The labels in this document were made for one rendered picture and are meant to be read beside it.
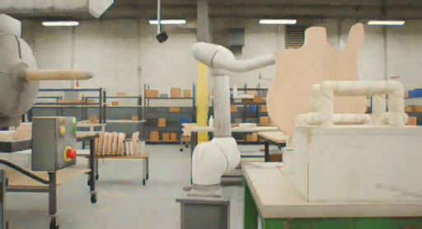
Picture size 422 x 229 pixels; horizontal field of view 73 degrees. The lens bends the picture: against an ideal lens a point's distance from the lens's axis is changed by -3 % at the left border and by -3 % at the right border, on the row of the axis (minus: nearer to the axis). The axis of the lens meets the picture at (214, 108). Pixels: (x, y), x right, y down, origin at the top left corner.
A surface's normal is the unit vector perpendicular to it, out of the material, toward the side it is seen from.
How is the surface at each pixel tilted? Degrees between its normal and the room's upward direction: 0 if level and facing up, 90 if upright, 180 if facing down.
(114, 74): 90
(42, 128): 90
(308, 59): 91
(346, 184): 90
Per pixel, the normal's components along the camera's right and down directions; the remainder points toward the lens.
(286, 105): -0.04, 0.00
